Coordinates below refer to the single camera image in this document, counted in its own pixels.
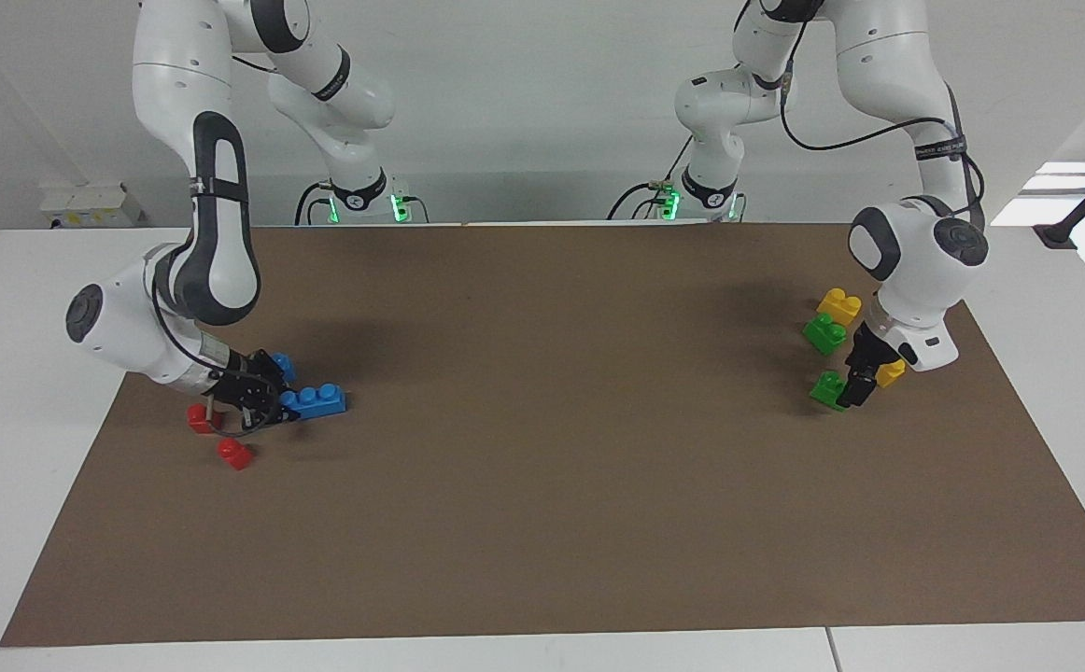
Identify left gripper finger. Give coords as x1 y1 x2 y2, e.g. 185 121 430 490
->
837 325 876 412
867 327 898 404

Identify green two-stud toy brick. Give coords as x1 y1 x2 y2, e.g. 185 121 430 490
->
809 371 847 412
802 313 848 357

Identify white box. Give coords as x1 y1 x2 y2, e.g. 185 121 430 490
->
38 182 144 228

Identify brown paper table mat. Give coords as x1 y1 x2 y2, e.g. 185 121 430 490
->
0 221 1085 648

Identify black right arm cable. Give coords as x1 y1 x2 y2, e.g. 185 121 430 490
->
152 261 289 440

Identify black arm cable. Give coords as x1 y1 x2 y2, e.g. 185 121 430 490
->
779 0 987 230
152 261 289 440

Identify black right base cable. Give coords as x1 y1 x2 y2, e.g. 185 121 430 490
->
295 180 338 226

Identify black base cable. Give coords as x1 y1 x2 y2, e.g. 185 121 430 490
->
295 180 338 226
606 133 698 221

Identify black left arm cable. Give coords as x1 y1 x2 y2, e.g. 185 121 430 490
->
779 0 987 230

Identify black left base cable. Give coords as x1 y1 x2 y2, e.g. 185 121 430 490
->
606 133 698 221

